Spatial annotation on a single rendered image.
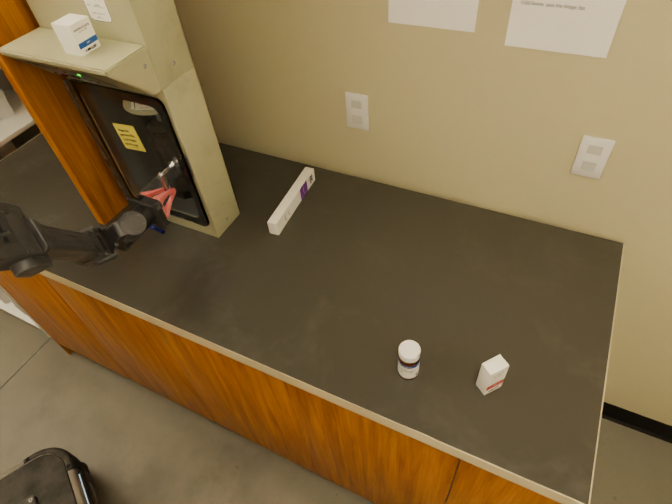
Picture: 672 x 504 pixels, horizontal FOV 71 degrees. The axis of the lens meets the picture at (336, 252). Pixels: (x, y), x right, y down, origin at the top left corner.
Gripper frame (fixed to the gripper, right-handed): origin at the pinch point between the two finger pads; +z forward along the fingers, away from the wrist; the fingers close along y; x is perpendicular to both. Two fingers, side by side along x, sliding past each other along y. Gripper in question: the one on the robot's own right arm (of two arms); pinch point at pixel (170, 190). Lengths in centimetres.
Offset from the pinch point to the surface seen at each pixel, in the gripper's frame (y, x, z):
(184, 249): 1.6, 20.6, -2.8
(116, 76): -5.4, -34.5, -4.2
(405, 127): -45, 2, 49
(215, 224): -5.2, 15.6, 5.5
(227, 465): -6, 114, -33
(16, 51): 20.7, -36.5, -5.7
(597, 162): -95, 0, 49
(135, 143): 10.6, -9.4, 3.8
